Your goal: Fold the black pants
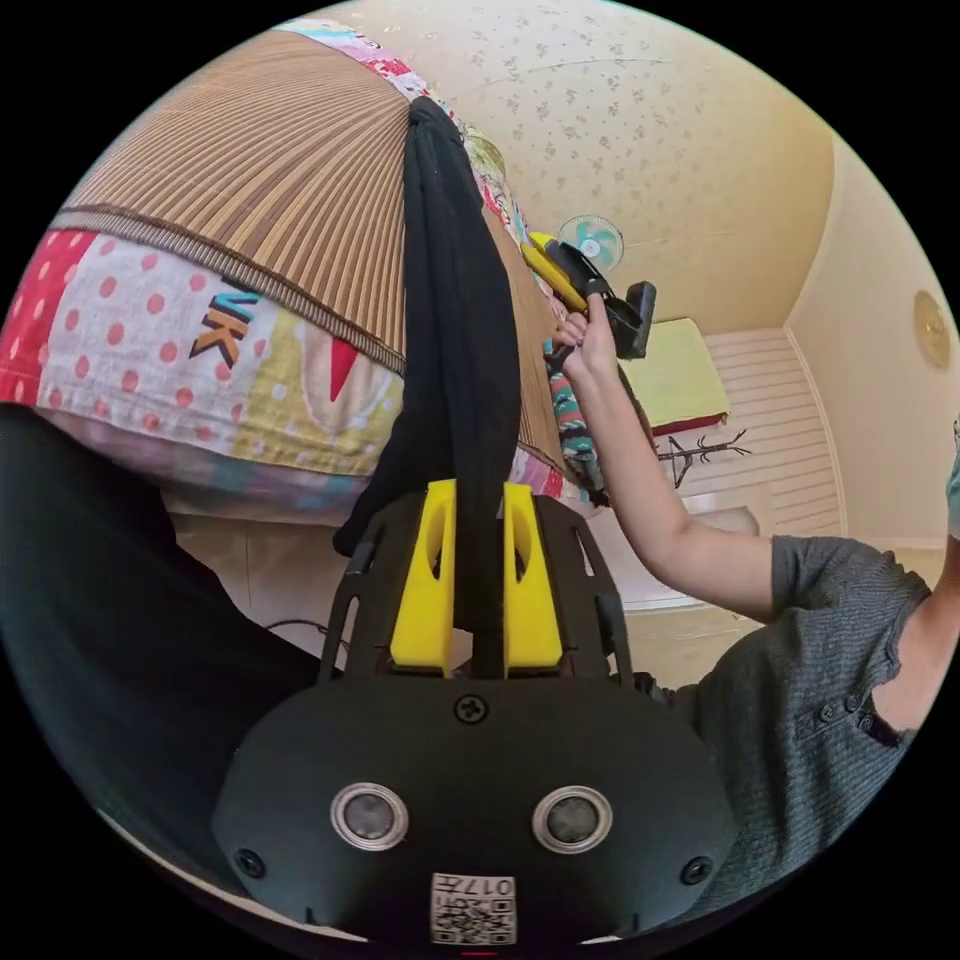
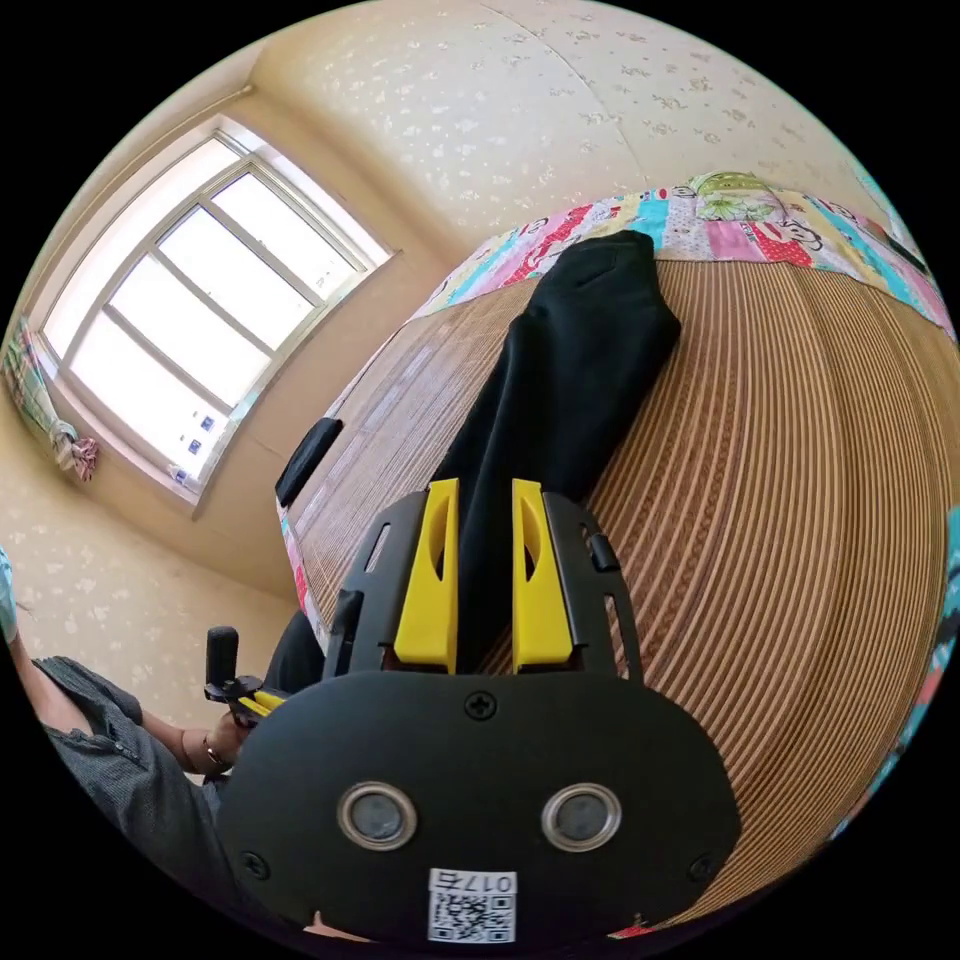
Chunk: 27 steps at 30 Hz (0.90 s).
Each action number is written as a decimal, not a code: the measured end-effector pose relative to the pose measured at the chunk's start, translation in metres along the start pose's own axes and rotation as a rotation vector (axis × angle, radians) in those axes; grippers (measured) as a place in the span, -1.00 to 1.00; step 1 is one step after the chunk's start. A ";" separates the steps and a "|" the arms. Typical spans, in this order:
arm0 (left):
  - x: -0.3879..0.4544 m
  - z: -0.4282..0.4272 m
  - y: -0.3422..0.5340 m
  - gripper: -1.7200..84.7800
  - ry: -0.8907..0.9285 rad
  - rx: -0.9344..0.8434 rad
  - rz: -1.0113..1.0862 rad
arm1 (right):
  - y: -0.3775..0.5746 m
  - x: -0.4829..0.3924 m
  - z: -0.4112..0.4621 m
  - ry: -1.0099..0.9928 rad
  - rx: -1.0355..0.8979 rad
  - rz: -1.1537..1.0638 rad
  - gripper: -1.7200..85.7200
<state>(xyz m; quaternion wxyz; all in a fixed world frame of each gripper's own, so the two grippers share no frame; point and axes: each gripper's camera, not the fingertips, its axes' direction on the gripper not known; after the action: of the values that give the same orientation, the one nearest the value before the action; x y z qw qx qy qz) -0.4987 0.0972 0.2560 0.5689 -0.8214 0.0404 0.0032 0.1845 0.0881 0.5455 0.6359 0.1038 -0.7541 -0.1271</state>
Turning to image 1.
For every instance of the teal wall fan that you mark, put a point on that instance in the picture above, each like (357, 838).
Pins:
(600, 236)

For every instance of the person's right forearm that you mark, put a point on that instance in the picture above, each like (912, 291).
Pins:
(660, 495)

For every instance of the black coat rack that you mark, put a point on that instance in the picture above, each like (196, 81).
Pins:
(697, 453)

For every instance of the pile of clothes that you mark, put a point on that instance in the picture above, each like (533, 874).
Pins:
(574, 420)

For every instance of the yellow-green cloth with red edge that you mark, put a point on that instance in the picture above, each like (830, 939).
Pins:
(675, 375)

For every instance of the black pants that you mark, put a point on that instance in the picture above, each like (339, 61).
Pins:
(457, 315)

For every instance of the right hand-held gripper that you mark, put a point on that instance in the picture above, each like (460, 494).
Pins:
(579, 271)

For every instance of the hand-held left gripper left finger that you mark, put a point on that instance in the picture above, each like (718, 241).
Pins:
(420, 600)

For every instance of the bed with woven mat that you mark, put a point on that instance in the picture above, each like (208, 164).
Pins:
(262, 187)

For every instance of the person's right hand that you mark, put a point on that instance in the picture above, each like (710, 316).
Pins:
(589, 349)

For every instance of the person's body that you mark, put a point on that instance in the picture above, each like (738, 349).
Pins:
(787, 712)

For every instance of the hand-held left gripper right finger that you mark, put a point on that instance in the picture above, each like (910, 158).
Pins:
(532, 607)

